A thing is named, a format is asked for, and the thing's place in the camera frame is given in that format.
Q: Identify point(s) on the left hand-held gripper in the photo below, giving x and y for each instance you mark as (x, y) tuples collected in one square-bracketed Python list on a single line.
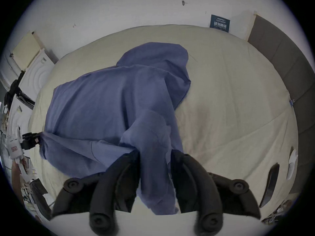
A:
[(13, 145)]

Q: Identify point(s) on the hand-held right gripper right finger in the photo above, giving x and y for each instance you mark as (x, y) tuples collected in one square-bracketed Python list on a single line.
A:
[(196, 181)]

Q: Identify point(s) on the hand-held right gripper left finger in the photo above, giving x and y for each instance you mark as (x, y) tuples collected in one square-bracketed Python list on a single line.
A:
[(108, 185)]

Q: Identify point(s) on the blue shirt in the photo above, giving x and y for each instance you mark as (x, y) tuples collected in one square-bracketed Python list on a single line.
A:
[(105, 102)]

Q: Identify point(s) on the person's left hand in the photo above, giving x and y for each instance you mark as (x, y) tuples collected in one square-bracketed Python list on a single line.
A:
[(15, 178)]

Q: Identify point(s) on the bed with beige sheet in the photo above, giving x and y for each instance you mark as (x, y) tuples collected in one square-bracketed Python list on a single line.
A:
[(233, 95)]

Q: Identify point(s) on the small blue clip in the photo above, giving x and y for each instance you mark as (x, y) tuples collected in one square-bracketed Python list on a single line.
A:
[(291, 102)]

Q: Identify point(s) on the brown padded headboard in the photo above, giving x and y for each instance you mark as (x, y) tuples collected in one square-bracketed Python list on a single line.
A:
[(283, 53)]

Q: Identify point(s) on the blue wall sign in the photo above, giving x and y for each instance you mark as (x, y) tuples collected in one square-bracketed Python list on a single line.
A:
[(219, 23)]

